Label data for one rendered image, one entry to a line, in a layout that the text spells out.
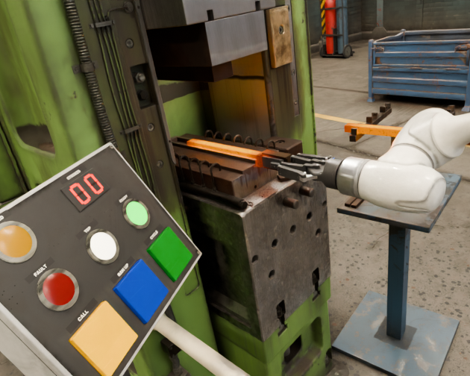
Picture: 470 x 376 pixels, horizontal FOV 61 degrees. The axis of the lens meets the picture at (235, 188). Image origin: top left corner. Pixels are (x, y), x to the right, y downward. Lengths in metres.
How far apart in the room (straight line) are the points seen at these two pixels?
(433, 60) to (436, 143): 3.92
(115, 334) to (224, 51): 0.65
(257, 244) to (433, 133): 0.50
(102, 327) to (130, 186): 0.26
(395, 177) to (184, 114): 0.89
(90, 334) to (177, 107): 1.04
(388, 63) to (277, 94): 3.78
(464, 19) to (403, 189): 8.57
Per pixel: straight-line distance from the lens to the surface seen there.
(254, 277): 1.11
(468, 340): 2.00
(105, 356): 0.61
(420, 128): 0.95
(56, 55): 0.91
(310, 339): 1.65
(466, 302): 2.17
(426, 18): 9.74
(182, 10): 0.91
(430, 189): 0.85
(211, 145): 1.22
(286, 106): 1.40
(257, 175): 1.10
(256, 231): 1.06
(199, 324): 1.34
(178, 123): 1.50
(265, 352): 1.32
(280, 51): 1.32
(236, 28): 1.00
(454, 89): 4.80
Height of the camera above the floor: 1.41
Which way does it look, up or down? 26 degrees down
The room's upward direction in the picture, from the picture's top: 9 degrees counter-clockwise
